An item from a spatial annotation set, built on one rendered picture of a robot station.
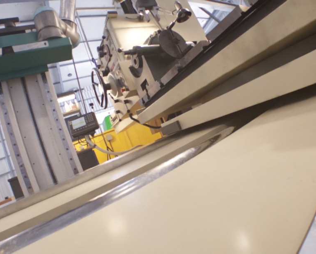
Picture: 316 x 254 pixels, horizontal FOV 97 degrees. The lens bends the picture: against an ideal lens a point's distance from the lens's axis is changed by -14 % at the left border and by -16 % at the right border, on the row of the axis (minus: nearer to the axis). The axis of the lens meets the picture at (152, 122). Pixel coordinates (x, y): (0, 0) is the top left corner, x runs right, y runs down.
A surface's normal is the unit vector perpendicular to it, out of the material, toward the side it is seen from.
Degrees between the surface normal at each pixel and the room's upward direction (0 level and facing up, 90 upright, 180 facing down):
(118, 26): 90
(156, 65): 90
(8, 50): 96
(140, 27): 90
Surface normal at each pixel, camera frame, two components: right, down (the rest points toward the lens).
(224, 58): -0.83, 0.31
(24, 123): 0.41, -0.22
